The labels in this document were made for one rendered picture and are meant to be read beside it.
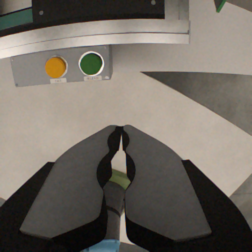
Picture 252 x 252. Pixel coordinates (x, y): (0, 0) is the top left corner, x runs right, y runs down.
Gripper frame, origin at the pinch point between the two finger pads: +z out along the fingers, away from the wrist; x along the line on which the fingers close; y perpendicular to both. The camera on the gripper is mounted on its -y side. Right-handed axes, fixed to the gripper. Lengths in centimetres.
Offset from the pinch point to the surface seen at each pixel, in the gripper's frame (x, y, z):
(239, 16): 27.9, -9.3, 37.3
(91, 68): -6.3, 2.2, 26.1
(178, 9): 9.8, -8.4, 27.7
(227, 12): 24.5, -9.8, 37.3
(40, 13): -15.1, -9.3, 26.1
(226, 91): 71, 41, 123
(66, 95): -15.6, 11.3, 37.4
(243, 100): 88, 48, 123
